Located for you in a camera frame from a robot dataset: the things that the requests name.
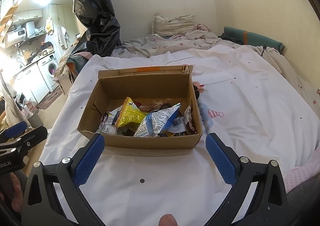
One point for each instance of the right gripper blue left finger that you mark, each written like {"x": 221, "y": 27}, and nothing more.
{"x": 41, "y": 205}

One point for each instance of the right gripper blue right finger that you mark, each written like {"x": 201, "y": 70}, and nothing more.
{"x": 268, "y": 205}

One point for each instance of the white grey snack pouch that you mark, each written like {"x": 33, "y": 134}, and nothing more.
{"x": 108, "y": 122}

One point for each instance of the brown chocolate bar wrapper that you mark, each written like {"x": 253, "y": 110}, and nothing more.
{"x": 188, "y": 120}

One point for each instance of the white blue chip bag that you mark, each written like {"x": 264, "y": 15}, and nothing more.
{"x": 157, "y": 122}

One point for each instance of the blue yellow cartoon snack bag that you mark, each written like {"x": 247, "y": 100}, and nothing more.
{"x": 178, "y": 126}

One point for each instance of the dark chocolate snack packet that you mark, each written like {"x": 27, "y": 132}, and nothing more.
{"x": 154, "y": 106}

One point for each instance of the person's left hand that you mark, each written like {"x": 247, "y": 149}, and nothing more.
{"x": 13, "y": 185}

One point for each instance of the person's right hand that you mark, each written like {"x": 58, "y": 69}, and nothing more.
{"x": 167, "y": 220}

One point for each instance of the grey trash bin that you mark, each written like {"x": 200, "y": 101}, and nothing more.
{"x": 34, "y": 118}

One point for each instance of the grey trouser leg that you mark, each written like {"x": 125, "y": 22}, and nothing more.
{"x": 303, "y": 203}

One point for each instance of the white washing machine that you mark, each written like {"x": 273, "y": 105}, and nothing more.
{"x": 48, "y": 66}

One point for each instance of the white microwave oven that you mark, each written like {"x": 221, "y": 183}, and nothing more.
{"x": 15, "y": 36}

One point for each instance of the dark cloth beside box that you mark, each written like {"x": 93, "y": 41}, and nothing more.
{"x": 197, "y": 93}

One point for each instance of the brown cardboard box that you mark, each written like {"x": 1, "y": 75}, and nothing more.
{"x": 147, "y": 87}

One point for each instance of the black plastic bag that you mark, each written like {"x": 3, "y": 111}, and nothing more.
{"x": 103, "y": 29}

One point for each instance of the green rolled mat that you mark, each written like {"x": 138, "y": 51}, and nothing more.
{"x": 250, "y": 38}

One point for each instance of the grey patterned blanket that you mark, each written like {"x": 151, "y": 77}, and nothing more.
{"x": 200, "y": 38}

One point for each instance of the beige patterned pillow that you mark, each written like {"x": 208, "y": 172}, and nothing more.
{"x": 167, "y": 27}

